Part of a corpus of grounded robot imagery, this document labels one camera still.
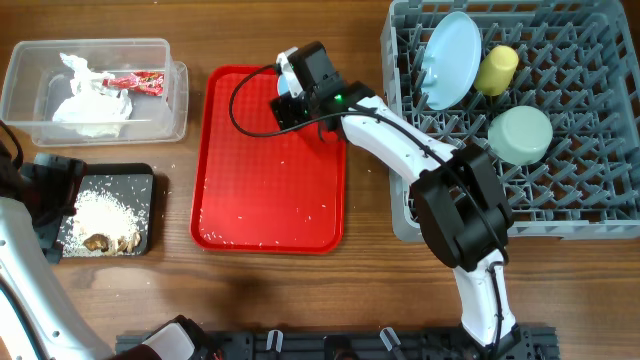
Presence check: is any black rectangular tray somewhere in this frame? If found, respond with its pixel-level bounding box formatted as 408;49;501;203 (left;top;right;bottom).
57;163;155;256

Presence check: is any white napkin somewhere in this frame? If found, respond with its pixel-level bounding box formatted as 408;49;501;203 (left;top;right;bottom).
52;53;133;137

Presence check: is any green bowl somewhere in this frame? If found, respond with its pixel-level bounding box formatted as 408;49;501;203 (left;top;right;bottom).
277;74;289;96
488;106;553;166

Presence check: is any yellow plastic cup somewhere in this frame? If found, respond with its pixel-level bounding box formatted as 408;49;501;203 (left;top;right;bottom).
474;45;519;96

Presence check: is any light blue round plate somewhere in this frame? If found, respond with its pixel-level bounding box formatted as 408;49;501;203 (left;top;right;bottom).
420;12;482;111

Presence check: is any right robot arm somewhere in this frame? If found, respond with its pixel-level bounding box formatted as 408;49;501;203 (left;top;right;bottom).
271;42;516;359

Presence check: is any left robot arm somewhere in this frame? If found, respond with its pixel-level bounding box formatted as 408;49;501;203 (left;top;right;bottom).
1;148;118;359

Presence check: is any red serving tray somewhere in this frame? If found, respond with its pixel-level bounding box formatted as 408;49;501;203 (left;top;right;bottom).
190;65;346;255

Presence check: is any food scraps and rice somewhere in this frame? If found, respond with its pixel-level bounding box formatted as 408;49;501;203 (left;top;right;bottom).
58;190;149;258

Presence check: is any red snack wrapper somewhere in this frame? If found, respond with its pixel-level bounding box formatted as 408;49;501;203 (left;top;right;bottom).
102;71;164;96

